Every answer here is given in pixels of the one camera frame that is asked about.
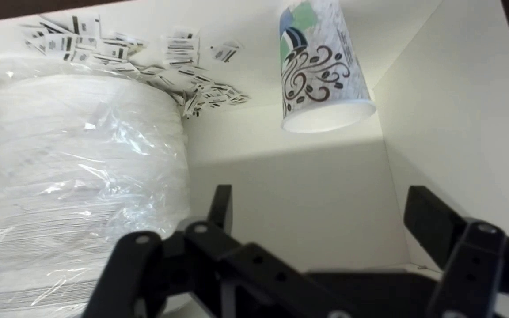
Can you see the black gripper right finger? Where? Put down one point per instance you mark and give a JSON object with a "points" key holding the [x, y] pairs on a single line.
{"points": [[434, 223]]}

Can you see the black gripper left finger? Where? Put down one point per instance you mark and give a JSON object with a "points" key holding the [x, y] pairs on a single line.
{"points": [[220, 205]]}

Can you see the dark wood wall cupboard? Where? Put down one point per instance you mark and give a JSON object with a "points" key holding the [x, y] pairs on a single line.
{"points": [[455, 117]]}

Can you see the patterned paper cup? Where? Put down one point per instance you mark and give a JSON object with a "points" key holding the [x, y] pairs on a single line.
{"points": [[319, 71]]}

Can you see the plastic wrapped paper plate stack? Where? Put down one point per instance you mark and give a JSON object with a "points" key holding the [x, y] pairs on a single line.
{"points": [[79, 177]]}

